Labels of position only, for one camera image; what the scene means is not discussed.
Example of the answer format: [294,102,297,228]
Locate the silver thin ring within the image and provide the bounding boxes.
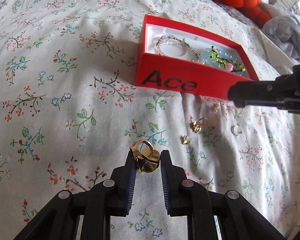
[231,125,244,137]

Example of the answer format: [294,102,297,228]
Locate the small gold stud earring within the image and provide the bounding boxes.
[212,103,219,113]

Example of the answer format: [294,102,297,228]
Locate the clear crystal bead bracelet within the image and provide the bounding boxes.
[155,35,206,65]

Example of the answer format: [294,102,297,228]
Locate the crumpled grey white clothes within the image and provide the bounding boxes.
[262,3,300,62]

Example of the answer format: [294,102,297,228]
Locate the small gold flower earring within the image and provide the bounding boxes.
[181,135,192,145]

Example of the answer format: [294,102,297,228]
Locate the red Ace cardboard box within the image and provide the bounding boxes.
[135,15,258,99]

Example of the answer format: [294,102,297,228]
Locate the floral bed sheet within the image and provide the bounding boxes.
[0,0,300,239]

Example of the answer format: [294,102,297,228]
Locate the green bead bracelet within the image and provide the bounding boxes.
[208,45,246,73]

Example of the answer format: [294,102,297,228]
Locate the orange pumpkin plush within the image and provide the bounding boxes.
[213,0,272,28]

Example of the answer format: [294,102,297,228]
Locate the large gold ring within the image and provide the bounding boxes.
[129,139,161,173]

